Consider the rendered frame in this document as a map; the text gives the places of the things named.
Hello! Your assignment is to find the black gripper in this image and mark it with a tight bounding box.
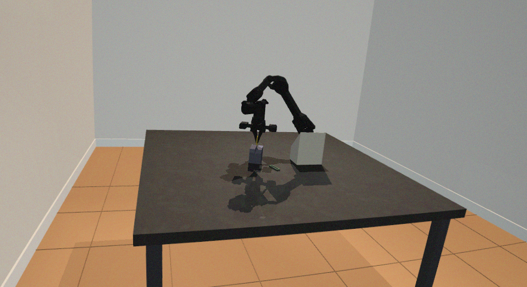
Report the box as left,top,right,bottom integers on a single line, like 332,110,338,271
239,113,277,142

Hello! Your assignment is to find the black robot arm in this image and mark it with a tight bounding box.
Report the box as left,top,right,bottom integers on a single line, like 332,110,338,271
241,75,316,134

